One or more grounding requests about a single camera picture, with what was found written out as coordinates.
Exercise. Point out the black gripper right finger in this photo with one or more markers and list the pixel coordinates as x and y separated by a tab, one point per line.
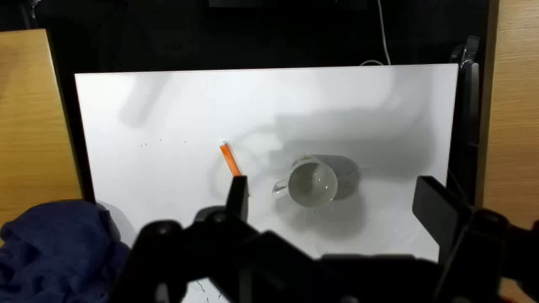
440	213

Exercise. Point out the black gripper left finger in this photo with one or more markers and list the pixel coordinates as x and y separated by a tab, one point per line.
238	196

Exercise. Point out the orange marker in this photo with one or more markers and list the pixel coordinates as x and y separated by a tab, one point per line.
229	160

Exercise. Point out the white ceramic mug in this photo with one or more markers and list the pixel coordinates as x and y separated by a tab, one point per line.
308	182

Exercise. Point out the white table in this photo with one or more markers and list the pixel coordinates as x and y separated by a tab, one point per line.
153	147

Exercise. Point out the dark blue cloth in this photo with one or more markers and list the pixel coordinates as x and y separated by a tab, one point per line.
61	253

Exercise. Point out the light wooden side table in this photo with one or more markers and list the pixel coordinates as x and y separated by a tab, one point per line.
36	157

